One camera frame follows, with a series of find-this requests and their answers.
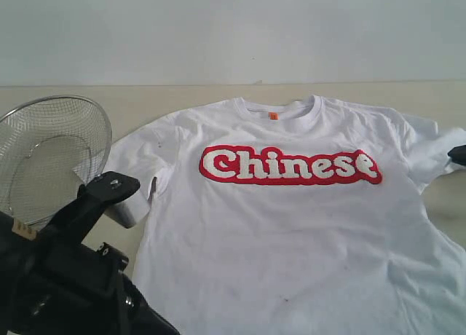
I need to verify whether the round metal mesh basket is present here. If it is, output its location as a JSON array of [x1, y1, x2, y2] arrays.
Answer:
[[1, 95, 112, 229]]

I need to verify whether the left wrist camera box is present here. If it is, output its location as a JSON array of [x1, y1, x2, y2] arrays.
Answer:
[[38, 171, 141, 244]]

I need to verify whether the white t-shirt red lettering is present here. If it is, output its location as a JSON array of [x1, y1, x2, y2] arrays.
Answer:
[[106, 96, 465, 334]]

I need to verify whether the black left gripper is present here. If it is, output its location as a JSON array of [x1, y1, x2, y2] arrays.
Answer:
[[1, 214, 178, 334]]

